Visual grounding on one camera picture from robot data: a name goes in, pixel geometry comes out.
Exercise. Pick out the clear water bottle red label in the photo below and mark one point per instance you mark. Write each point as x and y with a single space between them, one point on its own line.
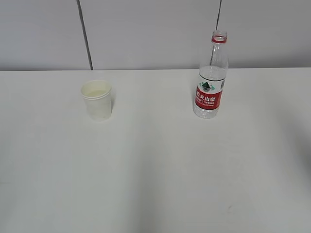
212 73

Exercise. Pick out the white paper cup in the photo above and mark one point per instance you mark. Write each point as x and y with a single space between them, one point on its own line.
97 98

